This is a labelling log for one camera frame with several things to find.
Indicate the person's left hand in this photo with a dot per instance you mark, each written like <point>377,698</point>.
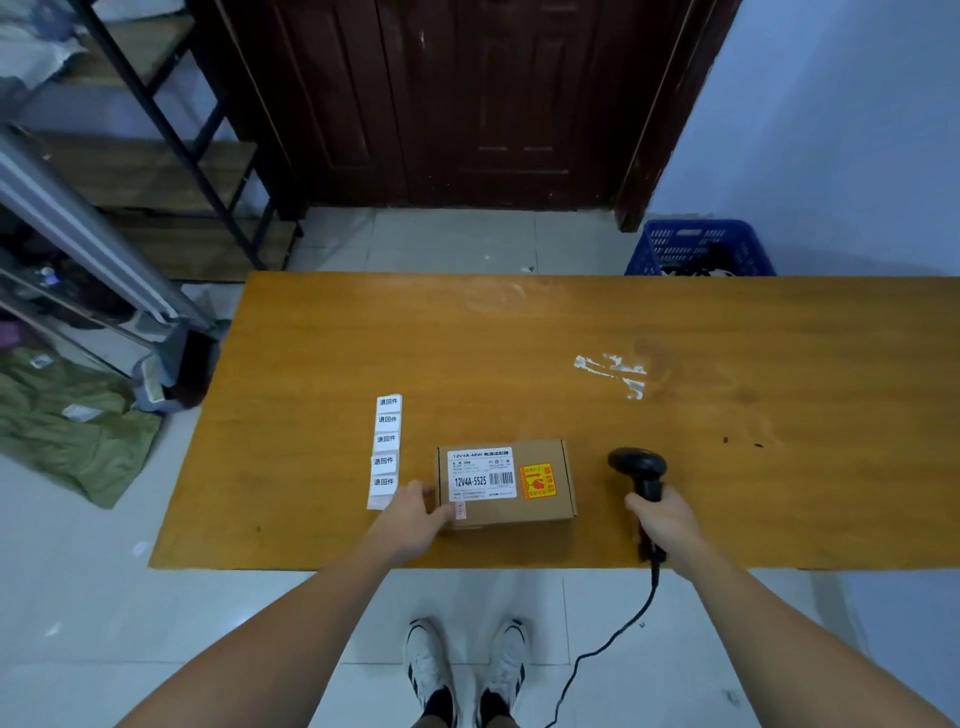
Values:
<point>405,529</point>

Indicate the person's right hand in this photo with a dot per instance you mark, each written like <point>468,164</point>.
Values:
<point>673,529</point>

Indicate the person's left thumb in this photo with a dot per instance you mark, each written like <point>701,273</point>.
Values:
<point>442,514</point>

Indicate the person's right thumb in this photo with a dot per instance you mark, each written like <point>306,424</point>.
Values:
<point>636,508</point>

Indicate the black handheld barcode scanner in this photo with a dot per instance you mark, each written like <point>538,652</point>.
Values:
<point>637,465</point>

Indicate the brown labelled cardboard box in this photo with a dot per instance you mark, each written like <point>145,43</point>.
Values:
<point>541,511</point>

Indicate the person's right forearm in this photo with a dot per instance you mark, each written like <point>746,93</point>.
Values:
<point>787,645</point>

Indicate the person's left forearm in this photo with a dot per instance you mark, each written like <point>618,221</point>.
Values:
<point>285,637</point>

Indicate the strip of white labels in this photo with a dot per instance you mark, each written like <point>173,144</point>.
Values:
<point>386,439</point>

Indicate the person's left white shoe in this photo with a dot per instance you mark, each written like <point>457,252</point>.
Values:
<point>427,660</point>

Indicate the person's white shoe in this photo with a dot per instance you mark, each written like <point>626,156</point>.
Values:
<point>427,660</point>
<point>506,660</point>

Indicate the person's right white shoe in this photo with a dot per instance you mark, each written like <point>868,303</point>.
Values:
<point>506,660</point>

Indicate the black sock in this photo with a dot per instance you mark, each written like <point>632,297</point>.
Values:
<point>441,709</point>
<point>495,711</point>

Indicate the blue plastic crate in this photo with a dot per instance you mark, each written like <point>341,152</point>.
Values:
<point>660,247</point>

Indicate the grey bag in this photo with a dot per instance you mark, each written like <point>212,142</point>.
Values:
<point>187,367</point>

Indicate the green cloth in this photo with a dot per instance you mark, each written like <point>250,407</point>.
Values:
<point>67,442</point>

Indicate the dark brown wooden door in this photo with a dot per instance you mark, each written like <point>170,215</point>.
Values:
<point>450,112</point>

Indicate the pile of dark clothes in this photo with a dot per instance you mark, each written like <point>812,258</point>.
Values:
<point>67,289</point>

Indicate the black metal wooden shelf rack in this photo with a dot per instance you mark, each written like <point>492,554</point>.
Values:
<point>150,176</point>

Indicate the silver metal beam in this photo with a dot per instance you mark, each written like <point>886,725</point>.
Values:
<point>75,225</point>

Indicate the white plastic bag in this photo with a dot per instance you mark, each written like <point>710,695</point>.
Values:
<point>30,52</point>

